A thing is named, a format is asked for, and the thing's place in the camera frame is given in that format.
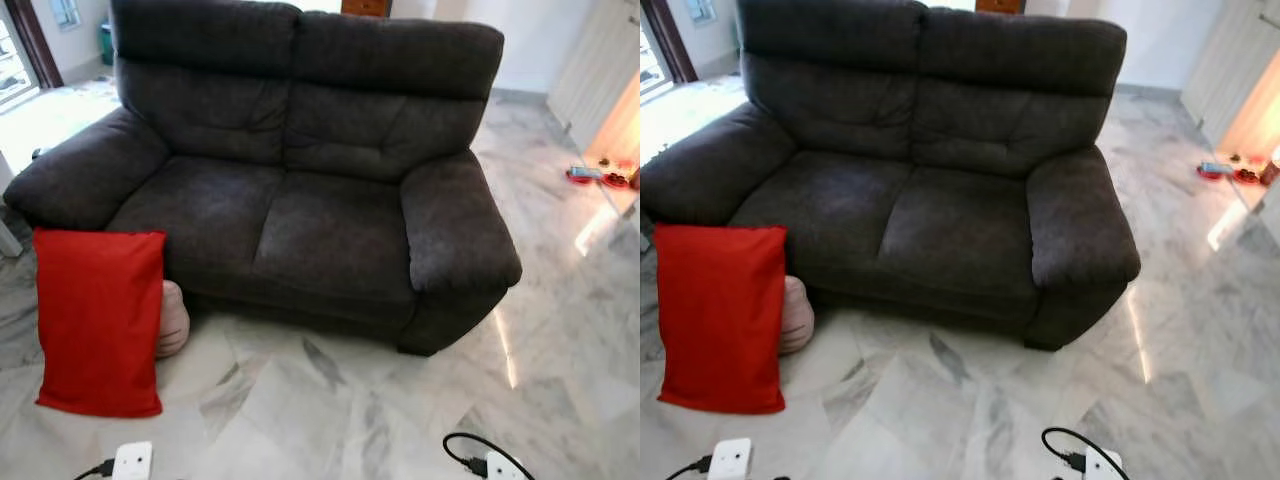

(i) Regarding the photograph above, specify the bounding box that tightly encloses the red pillow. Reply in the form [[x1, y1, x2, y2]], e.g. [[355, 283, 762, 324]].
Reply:
[[32, 227, 168, 419], [653, 223, 789, 416]]

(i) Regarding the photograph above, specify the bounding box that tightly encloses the dark grey fabric loveseat sofa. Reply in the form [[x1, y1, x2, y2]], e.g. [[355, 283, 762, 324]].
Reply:
[[3, 0, 523, 357], [640, 0, 1142, 353]]

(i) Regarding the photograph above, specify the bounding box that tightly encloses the pale pink cushion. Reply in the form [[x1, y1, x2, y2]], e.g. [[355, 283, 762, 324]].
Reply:
[[155, 280, 191, 359], [779, 275, 816, 356]]

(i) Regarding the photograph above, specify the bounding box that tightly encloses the white door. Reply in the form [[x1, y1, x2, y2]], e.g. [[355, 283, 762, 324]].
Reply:
[[547, 0, 641, 156], [1180, 0, 1280, 151]]

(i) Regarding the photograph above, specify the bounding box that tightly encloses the brown door frame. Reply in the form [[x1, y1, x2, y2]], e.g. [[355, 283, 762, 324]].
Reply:
[[0, 0, 64, 91], [640, 0, 699, 85]]

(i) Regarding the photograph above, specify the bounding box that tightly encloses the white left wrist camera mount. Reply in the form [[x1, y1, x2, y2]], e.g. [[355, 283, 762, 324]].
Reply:
[[112, 441, 154, 480], [707, 437, 753, 480]]

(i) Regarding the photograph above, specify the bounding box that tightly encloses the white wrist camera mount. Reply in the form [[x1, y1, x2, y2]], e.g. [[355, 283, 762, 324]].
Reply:
[[112, 441, 154, 480], [486, 450, 528, 480], [1085, 448, 1125, 480], [707, 437, 753, 480]]

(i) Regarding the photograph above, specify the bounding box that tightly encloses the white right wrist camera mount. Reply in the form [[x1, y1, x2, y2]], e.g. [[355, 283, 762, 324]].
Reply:
[[1085, 448, 1125, 480], [486, 450, 528, 480]]

